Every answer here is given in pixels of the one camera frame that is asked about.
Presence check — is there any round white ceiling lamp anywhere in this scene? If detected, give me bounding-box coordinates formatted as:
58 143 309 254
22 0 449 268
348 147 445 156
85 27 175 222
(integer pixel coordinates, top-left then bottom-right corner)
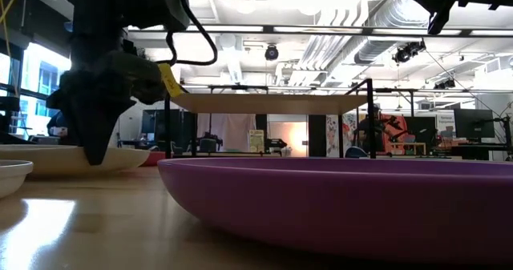
235 0 257 15

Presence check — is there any black round hanging spotlight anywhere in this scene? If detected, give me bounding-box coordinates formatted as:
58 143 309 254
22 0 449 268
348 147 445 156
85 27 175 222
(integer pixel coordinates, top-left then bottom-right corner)
264 43 281 62

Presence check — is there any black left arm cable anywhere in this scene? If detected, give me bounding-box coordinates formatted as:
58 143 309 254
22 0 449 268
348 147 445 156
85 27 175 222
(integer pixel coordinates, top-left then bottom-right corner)
164 0 220 67

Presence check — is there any person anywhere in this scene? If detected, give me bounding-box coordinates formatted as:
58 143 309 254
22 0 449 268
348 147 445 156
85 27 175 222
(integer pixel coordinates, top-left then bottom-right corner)
46 110 70 139

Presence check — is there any small wooden table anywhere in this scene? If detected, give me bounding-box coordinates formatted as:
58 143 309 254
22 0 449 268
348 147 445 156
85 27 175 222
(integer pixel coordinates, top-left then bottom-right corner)
390 141 427 156

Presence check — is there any yellow-green standing sign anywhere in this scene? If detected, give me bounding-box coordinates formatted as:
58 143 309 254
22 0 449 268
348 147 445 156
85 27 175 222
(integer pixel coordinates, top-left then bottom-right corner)
248 129 266 154

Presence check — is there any white hanging sheet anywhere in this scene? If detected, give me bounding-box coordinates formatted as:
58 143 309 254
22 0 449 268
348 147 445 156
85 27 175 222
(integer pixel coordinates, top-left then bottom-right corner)
197 113 257 153

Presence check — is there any light grey plate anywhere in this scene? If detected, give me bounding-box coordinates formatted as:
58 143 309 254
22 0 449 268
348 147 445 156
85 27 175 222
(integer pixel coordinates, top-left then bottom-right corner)
0 159 34 200

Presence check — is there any large bright window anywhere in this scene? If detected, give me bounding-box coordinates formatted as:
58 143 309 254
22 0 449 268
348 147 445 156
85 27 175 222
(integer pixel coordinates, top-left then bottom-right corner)
0 41 73 141

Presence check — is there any yellow cable tag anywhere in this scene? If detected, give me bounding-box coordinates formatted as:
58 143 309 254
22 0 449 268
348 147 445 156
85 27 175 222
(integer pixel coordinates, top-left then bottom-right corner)
157 62 186 99

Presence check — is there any black track spotlight cluster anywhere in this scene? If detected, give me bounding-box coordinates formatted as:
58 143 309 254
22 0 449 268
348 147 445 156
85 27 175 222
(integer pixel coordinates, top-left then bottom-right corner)
391 40 427 65

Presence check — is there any wooden shelf with black legs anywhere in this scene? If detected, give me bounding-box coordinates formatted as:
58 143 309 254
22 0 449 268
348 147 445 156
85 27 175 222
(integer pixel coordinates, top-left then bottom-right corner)
163 78 378 160

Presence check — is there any dark background desk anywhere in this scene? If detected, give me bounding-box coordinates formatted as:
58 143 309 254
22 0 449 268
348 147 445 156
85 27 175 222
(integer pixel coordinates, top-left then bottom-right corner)
450 141 513 162

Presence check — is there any beige plate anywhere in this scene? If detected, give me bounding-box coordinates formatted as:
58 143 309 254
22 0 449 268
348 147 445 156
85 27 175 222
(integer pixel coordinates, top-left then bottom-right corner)
0 143 151 178

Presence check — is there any small black track spotlight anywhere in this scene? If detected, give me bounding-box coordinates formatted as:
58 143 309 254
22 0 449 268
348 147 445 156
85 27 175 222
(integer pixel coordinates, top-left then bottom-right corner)
434 78 458 91

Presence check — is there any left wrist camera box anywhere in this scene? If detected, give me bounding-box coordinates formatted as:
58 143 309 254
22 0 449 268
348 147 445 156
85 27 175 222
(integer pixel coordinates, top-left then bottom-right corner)
107 50 169 106

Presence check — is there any silver ventilation duct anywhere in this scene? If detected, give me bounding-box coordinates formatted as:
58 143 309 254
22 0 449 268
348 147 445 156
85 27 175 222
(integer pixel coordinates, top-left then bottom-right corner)
352 0 436 66

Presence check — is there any orange hanging cloth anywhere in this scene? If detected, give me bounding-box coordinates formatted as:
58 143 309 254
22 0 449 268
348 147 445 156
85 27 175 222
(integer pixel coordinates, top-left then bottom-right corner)
379 113 409 155

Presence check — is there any floral poster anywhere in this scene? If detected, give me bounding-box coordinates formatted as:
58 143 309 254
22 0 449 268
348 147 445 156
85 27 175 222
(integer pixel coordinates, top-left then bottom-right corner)
325 114 358 158

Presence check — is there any black background monitor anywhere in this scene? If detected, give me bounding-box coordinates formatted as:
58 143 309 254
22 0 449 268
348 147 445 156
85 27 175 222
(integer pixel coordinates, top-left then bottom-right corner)
453 108 497 139

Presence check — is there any purple plate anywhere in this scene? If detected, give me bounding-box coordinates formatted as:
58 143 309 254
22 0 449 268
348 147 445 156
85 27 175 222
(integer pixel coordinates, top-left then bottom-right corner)
156 156 513 265

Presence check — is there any overhead light bar rail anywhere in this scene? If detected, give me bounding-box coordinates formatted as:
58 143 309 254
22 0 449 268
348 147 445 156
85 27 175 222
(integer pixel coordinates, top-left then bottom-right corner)
127 23 513 39

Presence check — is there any blue rounded chair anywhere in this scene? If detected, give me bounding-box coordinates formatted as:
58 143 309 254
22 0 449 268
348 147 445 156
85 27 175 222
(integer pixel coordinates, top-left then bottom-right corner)
344 145 368 159

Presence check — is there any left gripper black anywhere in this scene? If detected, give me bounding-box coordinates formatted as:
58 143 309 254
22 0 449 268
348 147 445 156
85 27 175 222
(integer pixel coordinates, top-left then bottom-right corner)
46 21 137 167

